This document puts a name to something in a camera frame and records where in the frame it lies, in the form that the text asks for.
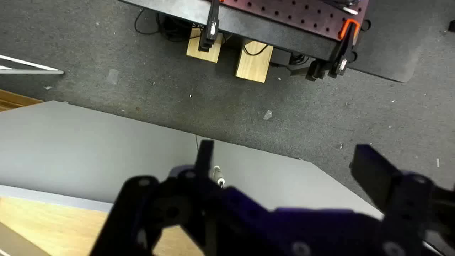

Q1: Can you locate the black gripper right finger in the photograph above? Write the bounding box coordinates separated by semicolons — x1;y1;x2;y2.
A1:
348;143;455;256

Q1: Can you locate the red perforated breadboard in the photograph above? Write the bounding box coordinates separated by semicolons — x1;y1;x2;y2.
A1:
221;0;373;42

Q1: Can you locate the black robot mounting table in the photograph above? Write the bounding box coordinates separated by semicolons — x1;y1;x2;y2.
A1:
120;0;344;62

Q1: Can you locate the small silver drawer knob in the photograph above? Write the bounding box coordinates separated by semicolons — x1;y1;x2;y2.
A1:
212;163;228;187

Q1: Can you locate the thin black floor cable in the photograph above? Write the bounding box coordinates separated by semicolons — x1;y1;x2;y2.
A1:
132;7;164;37

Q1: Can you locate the black orange bar clamp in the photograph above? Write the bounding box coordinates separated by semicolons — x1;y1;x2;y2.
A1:
304;17;364;82

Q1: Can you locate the white metal tube frame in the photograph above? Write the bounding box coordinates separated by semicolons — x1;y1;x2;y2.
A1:
0;52;66;76

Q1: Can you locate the black floor mat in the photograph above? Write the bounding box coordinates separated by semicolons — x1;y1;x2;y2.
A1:
348;0;431;85

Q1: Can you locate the light wooden block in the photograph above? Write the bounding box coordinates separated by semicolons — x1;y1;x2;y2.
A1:
235;38;276;85
185;27;225;64

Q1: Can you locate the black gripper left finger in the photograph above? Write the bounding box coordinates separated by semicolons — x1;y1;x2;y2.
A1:
90;139;230;256

